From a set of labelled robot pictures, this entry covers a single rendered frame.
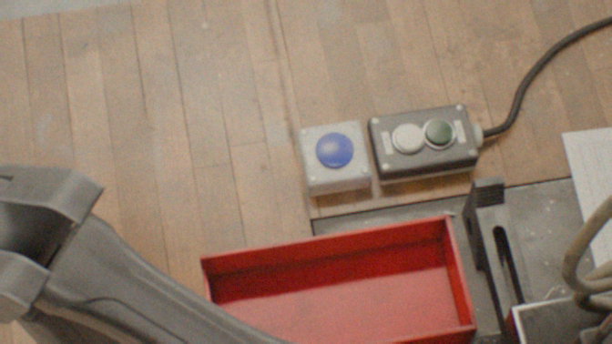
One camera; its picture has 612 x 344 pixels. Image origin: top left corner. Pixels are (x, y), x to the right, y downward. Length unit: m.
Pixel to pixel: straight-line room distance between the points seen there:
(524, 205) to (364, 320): 0.21
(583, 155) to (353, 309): 0.30
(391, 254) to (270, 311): 0.14
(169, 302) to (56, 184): 0.10
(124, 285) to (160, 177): 0.51
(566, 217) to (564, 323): 0.31
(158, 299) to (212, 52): 0.60
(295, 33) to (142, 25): 0.17
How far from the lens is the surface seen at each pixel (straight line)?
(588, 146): 1.28
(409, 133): 1.21
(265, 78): 1.28
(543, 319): 0.94
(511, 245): 1.14
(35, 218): 0.79
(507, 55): 1.32
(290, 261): 1.18
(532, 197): 1.24
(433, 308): 1.18
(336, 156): 1.20
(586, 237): 0.69
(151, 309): 0.74
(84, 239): 0.73
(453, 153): 1.22
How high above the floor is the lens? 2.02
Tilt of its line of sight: 66 degrees down
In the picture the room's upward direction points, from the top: 2 degrees clockwise
